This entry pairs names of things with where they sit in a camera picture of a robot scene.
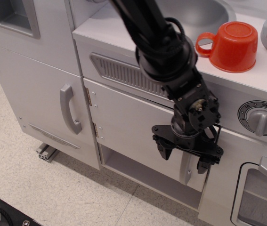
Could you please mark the aluminium extrusion rail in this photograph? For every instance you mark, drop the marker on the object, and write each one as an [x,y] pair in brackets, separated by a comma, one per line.
[46,152]

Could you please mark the silver fridge door handle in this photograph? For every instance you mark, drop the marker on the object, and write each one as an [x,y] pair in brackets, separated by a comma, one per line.
[66,94]

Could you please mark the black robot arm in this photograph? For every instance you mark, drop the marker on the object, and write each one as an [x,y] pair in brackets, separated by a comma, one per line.
[166,56]

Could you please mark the orange plastic cup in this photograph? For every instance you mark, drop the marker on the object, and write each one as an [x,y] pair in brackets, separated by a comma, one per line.
[232,49]

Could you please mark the white toy oven door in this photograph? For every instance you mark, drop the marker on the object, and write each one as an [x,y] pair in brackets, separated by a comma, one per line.
[235,193]

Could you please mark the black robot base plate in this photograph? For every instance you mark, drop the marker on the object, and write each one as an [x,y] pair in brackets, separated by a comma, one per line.
[10,216]

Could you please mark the white cabinet door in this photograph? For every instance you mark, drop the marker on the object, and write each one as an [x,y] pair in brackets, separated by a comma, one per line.
[124,124]

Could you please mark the grey timer knob dial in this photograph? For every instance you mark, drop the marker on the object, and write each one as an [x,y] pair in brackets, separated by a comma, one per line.
[253,116]

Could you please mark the white toy fridge door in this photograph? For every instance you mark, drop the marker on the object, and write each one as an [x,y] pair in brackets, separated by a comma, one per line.
[32,89]

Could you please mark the silver fridge nameplate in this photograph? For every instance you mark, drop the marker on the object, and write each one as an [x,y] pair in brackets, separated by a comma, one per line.
[54,137]

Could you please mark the silver toy sink bowl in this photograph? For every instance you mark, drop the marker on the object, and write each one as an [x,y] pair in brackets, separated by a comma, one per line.
[198,16]

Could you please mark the silver cabinet door handle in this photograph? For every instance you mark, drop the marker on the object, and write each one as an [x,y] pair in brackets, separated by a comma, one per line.
[186,169]

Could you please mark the white toy kitchen body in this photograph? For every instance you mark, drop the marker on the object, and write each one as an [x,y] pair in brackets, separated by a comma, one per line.
[123,192]

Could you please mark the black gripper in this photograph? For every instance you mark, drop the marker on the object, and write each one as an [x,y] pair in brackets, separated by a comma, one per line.
[198,137]

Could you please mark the silver vent grille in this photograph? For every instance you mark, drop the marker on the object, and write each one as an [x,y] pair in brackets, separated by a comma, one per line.
[126,74]

